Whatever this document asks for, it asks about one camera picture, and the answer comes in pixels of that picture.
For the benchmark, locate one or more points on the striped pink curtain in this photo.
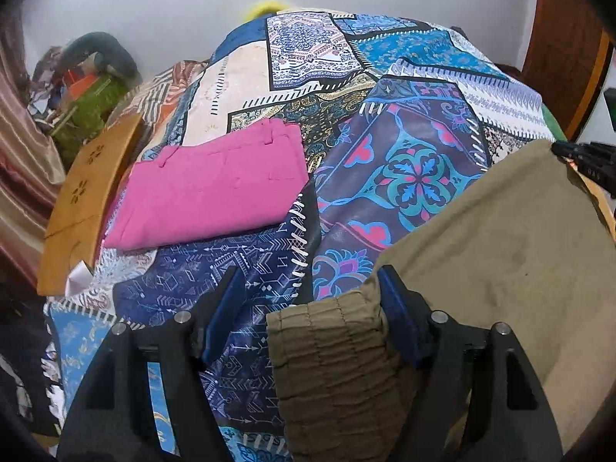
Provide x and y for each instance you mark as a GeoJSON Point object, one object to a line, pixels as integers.
{"type": "Point", "coordinates": [31, 170]}

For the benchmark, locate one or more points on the olive khaki pants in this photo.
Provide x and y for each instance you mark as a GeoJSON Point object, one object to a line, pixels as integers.
{"type": "Point", "coordinates": [525, 245]}

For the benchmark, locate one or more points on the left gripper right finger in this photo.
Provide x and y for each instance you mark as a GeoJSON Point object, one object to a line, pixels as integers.
{"type": "Point", "coordinates": [407, 315]}

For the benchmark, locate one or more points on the striped orange blanket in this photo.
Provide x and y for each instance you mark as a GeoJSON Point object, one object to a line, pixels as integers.
{"type": "Point", "coordinates": [156, 99]}

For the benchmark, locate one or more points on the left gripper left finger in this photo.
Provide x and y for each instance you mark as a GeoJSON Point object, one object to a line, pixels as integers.
{"type": "Point", "coordinates": [215, 314]}

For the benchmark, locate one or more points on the blue patchwork bed quilt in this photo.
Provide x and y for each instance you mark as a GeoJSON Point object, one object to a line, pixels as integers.
{"type": "Point", "coordinates": [397, 118]}

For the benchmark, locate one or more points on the green storage bag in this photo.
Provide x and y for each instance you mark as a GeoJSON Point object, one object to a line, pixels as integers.
{"type": "Point", "coordinates": [89, 105]}

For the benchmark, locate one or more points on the wooden lap desk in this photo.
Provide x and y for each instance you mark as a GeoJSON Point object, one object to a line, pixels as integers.
{"type": "Point", "coordinates": [74, 227]}

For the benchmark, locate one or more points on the folded pink garment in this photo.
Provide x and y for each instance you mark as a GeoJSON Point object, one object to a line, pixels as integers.
{"type": "Point", "coordinates": [241, 181]}

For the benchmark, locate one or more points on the yellow curved pillow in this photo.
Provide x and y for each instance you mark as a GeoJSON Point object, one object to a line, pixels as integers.
{"type": "Point", "coordinates": [265, 8]}

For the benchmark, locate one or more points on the grey plush toy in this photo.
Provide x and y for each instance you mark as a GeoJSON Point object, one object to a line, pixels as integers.
{"type": "Point", "coordinates": [104, 53]}

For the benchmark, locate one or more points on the brown wooden door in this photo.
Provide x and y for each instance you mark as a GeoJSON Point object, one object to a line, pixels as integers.
{"type": "Point", "coordinates": [567, 60]}

